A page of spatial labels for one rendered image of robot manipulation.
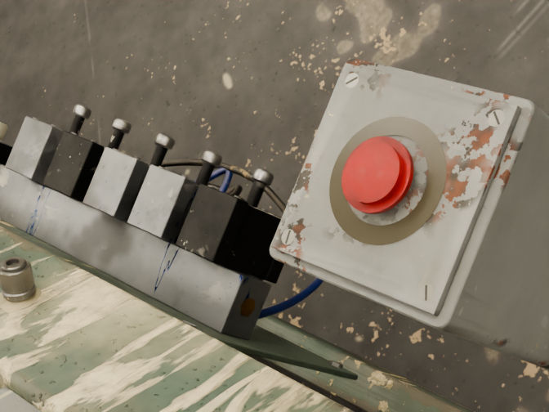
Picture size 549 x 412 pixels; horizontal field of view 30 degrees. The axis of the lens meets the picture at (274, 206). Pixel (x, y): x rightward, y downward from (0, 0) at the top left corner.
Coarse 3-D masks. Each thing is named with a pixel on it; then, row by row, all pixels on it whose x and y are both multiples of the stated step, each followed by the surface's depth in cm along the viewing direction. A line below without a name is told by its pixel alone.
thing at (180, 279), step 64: (0, 128) 108; (128, 128) 96; (0, 192) 102; (64, 192) 92; (128, 192) 88; (192, 192) 85; (256, 192) 84; (64, 256) 91; (128, 256) 89; (192, 256) 84; (256, 256) 84; (192, 320) 81; (256, 320) 83
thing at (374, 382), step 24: (288, 336) 146; (312, 336) 148; (336, 360) 140; (360, 360) 140; (336, 384) 139; (360, 384) 137; (384, 384) 135; (408, 384) 134; (360, 408) 136; (384, 408) 134; (408, 408) 132; (432, 408) 130; (456, 408) 128
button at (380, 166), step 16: (368, 144) 52; (384, 144) 51; (400, 144) 51; (352, 160) 52; (368, 160) 51; (384, 160) 51; (400, 160) 50; (352, 176) 52; (368, 176) 51; (384, 176) 51; (400, 176) 50; (352, 192) 51; (368, 192) 51; (384, 192) 50; (400, 192) 50; (368, 208) 51; (384, 208) 51
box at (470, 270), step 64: (320, 128) 56; (448, 128) 51; (512, 128) 49; (320, 192) 54; (448, 192) 50; (512, 192) 50; (320, 256) 53; (384, 256) 51; (448, 256) 49; (512, 256) 52; (448, 320) 49; (512, 320) 54
